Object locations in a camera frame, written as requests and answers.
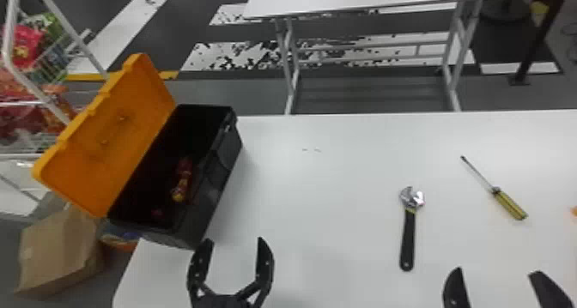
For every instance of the cardboard box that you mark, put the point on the cardboard box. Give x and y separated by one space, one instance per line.
58 255

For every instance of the orange snack packet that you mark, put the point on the orange snack packet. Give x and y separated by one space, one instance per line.
27 114

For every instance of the red screwdriver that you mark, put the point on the red screwdriver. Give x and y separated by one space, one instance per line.
182 181

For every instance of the black adjustable wrench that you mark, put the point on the black adjustable wrench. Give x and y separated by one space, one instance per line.
408 237

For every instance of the striped post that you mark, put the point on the striped post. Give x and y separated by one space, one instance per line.
538 26

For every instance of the black tool box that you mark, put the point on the black tool box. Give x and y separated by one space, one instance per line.
112 129

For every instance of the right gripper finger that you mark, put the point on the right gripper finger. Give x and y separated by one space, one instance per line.
456 291
551 294

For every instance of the green snack packet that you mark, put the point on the green snack packet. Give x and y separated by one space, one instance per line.
52 30

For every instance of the yellow screwdriver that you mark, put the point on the yellow screwdriver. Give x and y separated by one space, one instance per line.
509 204

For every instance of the red snack packet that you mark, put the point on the red snack packet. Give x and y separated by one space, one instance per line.
24 46

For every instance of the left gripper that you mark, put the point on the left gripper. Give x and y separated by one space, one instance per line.
223 302

